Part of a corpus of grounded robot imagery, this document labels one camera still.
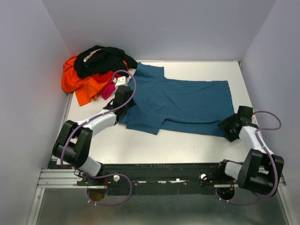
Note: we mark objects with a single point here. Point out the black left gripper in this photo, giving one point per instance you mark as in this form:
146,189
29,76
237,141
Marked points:
131,103

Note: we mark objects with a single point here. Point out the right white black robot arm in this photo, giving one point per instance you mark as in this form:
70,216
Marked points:
255,159

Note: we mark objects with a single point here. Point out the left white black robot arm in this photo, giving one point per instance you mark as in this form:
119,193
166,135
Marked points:
73,142

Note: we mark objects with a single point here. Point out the black t shirt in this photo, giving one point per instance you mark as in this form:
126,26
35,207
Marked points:
101,60

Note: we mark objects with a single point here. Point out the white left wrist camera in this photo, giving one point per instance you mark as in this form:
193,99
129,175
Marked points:
120,81

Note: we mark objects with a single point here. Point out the aluminium frame rail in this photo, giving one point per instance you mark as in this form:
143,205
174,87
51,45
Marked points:
67,179

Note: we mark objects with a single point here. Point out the teal blue t shirt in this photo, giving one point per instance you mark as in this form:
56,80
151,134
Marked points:
194,107

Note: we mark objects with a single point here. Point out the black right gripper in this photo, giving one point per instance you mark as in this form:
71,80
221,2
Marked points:
230,136

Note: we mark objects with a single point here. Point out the red t shirt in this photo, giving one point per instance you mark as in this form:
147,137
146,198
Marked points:
103,78

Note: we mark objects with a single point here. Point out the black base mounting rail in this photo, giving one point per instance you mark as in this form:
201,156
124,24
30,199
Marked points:
156,172

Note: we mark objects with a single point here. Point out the magenta pink t shirt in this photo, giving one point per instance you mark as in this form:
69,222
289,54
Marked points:
107,90

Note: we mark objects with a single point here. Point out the orange t shirt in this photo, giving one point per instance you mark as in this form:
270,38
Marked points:
85,89

